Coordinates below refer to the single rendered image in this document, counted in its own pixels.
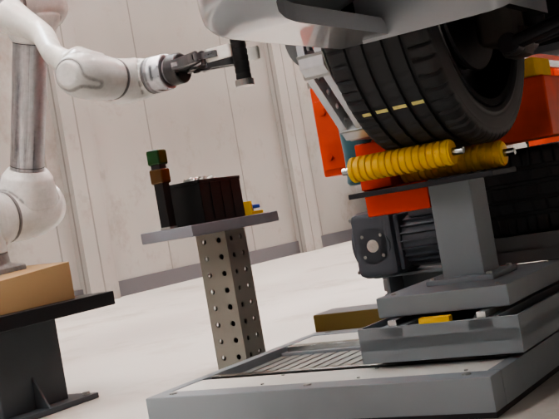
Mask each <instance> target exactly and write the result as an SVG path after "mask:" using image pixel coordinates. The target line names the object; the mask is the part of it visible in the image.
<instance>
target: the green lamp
mask: <svg viewBox="0 0 559 419"><path fill-rule="evenodd" d="M146 158H147V163H148V165H149V166H153V165H163V164H167V163H168V161H167V156H166V150H165V149H159V150H150V151H147V152H146Z"/></svg>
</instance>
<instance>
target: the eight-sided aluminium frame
mask: <svg viewBox="0 0 559 419"><path fill-rule="evenodd" d="M296 51H297V55H298V56H297V57H296V59H297V61H298V63H299V69H300V71H301V73H302V74H303V77H304V80H305V81H307V82H308V83H309V85H310V86H311V88H312V89H313V91H314V93H315V94H316V96H317V97H318V98H319V100H320V102H321V103H322V105H323V106H324V108H325V110H326V111H327V112H328V113H329V115H330V117H331V118H332V120H333V121H334V123H335V125H336V126H337V127H338V128H339V134H341V135H342V136H343V137H344V139H345V140H350V141H355V140H368V139H371V138H370V136H369V135H368V134H367V133H366V132H365V131H364V129H363V128H362V126H361V125H360V124H359V123H358V122H357V120H356V119H355V117H354V115H353V114H352V111H351V110H350V109H349V107H348V106H347V104H346V101H345V100H344V98H343V96H342V93H341V92H340V90H339V88H338V86H337V82H336V80H335V79H334V76H333V73H332V72H331V67H330V66H329V63H328V60H327V57H326V52H325V51H324V49H323V48H320V47H314V49H313V48H312V47H302V46H296Z"/></svg>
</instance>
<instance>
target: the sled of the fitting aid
mask: <svg viewBox="0 0 559 419"><path fill-rule="evenodd" d="M557 330H559V281H556V282H555V283H552V284H550V285H548V286H546V287H545V288H542V289H540V290H539V291H537V292H535V293H533V294H531V295H529V296H527V297H525V298H523V299H521V300H519V301H517V302H515V303H513V304H511V305H509V306H502V307H494V308H478V309H469V310H461V311H452V312H444V313H429V314H420V315H412V316H403V317H395V318H385V319H383V320H380V321H378V322H376V323H373V324H370V325H368V326H366V327H364V328H360V329H359V330H358V335H359V344H360V349H361V354H362V359H363V364H375V363H384V364H393V363H404V362H421V361H423V360H430V359H442V358H453V357H474V356H475V357H492V356H503V355H515V354H518V353H520V352H525V351H527V350H528V349H530V348H532V347H533V346H535V345H536V344H538V343H539V342H540V341H542V340H543V339H545V338H547V337H548V336H550V335H552V334H553V333H554V332H556V331H557Z"/></svg>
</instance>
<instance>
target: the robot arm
mask: <svg viewBox="0 0 559 419"><path fill-rule="evenodd" d="M67 14H68V1H67V0H0V32H3V33H6V34H7V35H8V37H9V39H10V40H11V42H12V99H11V142H10V167H8V168H7V169H6V170H5V171H4V172H3V173H2V177H1V180H0V275H2V274H8V273H11V272H15V271H18V270H23V269H26V268H27V266H26V264H17V263H12V262H11V261H10V258H9V255H8V252H7V244H9V243H11V242H19V241H23V240H27V239H33V238H36V237H38V236H40V235H43V234H45V233H47V232H49V231H51V230H52V229H54V228H55V227H56V226H58V225H59V224H60V223H61V221H62V219H63V218H64V215H65V213H66V201H65V198H64V195H63V193H62V192H61V191H60V189H59V188H58V187H57V186H56V185H55V183H54V180H53V176H52V174H51V173H50V171H49V170H48V169H47V168H45V138H46V109H47V64H48V65H49V66H50V67H52V68H53V69H54V70H55V77H56V81H57V84H58V85H59V87H60V88H61V89H62V90H63V91H64V92H66V93H67V94H68V95H70V96H73V97H76V98H79V99H84V100H91V101H106V102H109V103H112V104H119V105H123V104H129V103H133V102H138V101H143V100H145V99H147V98H150V97H151V96H153V95H155V94H158V93H162V92H163V91H169V90H171V89H175V88H176V87H177V85H180V84H184V83H187V82H188V81H189V80H190V77H191V74H192V72H193V73H194V74H197V73H200V72H207V71H211V70H215V69H220V68H224V67H232V66H234V61H233V54H232V49H231V44H230V43H227V44H225V45H221V46H218V47H212V48H209V49H206V50H205V51H200V52H197V51H193V52H191V53H188V54H186V55H184V54H182V53H179V52H177V53H174V54H171V55H168V54H160V55H157V56H154V57H148V58H135V57H132V58H112V57H109V56H105V55H104V53H101V52H95V51H93V50H90V49H86V48H84V47H73V48H71V49H69V50H68V49H66V48H64V47H62V46H61V45H60V42H59V41H58V38H57V35H56V31H57V28H58V26H59V25H61V24H62V23H63V21H64V20H65V18H66V17H67Z"/></svg>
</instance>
